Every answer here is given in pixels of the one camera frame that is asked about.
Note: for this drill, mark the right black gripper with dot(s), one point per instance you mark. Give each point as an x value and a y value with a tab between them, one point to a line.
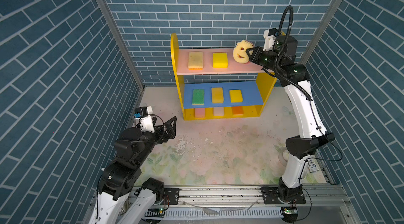
259	51

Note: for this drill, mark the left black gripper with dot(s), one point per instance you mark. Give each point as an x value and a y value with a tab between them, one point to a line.
171	133

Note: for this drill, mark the smiley face round sponge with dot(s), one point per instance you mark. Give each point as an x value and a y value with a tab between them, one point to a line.
239	52

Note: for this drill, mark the bright yellow sponge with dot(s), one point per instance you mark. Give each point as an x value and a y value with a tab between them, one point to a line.
220	60
236	96

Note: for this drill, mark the orange sponge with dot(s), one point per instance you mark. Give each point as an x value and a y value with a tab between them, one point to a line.
237	111

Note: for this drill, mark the yellow sponge rectangle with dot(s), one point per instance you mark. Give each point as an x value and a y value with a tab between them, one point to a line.
217	96

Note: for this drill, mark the green sponge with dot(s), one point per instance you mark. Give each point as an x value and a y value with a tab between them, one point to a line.
198	97

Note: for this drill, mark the beige pale pink sponge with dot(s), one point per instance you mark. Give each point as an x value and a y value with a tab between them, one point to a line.
218	112

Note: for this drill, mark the pale yellow tan sponge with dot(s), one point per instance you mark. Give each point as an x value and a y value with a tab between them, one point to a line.
195	60

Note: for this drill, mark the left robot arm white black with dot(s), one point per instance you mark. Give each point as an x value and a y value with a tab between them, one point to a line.
116	200

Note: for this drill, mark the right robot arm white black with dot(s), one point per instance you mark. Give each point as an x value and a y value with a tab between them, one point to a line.
312	134

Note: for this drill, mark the yellow shelf pink blue boards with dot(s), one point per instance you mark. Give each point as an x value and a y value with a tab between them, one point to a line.
212	85

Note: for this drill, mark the toothpaste box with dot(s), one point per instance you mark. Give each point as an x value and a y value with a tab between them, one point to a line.
313	165

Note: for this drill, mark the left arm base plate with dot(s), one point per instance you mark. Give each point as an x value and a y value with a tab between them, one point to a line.
167	197

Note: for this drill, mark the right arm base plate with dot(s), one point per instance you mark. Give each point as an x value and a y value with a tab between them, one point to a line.
268	196

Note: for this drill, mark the aluminium front rail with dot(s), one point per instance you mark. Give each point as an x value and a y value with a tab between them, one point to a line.
325	204

